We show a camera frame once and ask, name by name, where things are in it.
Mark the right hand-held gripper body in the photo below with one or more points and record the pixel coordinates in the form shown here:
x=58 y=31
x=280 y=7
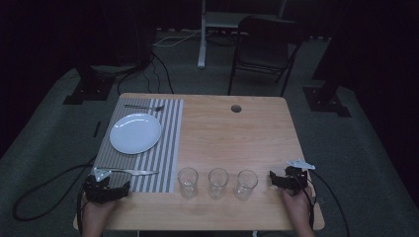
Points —
x=296 y=179

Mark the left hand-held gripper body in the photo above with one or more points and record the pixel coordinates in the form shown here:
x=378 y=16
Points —
x=99 y=191

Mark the person's left hand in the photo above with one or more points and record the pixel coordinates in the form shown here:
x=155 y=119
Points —
x=99 y=212

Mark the person's right hand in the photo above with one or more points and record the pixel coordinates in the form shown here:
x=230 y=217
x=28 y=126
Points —
x=298 y=205

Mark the silver table knife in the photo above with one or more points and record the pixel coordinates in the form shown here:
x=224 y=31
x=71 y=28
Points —
x=138 y=172

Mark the clear drinking glass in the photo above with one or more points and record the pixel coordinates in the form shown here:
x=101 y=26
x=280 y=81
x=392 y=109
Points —
x=218 y=182
x=187 y=182
x=245 y=184

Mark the white round plate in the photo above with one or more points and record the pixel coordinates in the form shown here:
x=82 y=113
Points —
x=135 y=133

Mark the grey striped placemat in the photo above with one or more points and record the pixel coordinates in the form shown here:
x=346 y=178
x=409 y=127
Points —
x=164 y=144

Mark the small black floor strip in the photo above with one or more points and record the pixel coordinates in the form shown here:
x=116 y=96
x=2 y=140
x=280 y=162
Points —
x=97 y=129

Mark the silver fork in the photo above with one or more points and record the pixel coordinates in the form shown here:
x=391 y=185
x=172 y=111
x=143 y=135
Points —
x=145 y=107

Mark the black metal stand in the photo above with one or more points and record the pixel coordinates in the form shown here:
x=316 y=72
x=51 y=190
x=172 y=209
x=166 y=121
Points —
x=326 y=98
x=89 y=89

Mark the black folding chair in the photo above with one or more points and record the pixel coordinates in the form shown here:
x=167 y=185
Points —
x=265 y=49

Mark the white metal desk frame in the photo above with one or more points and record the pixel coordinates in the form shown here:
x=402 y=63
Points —
x=203 y=39

